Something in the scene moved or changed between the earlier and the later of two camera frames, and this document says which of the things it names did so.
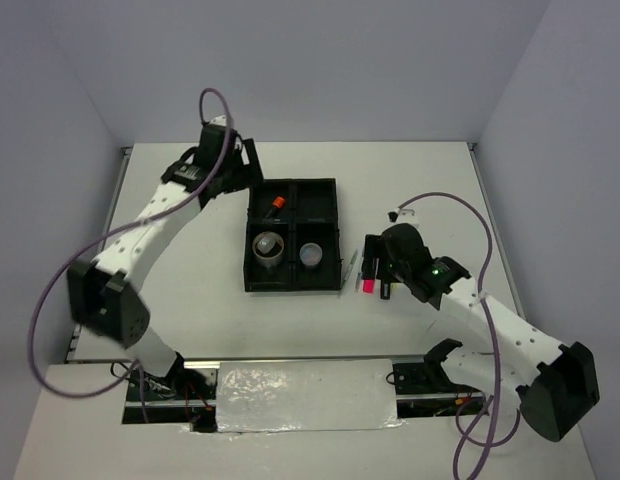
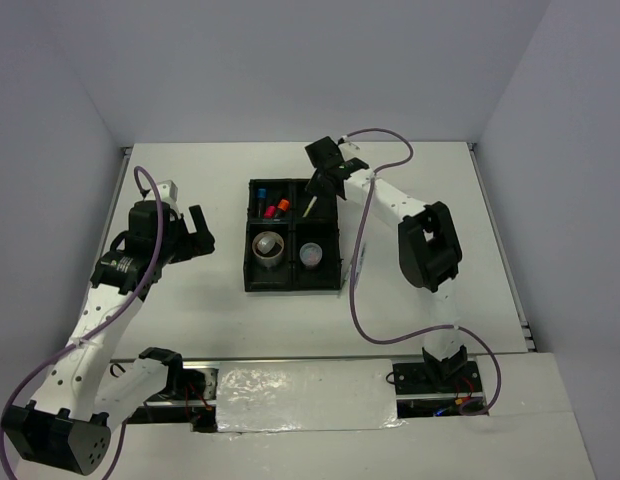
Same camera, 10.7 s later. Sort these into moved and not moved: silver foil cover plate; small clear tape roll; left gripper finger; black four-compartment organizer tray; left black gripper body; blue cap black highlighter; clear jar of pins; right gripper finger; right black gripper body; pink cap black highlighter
Moved: left black gripper body; blue cap black highlighter; right black gripper body; right gripper finger; left gripper finger; pink cap black highlighter
Not moved: silver foil cover plate; small clear tape roll; clear jar of pins; black four-compartment organizer tray
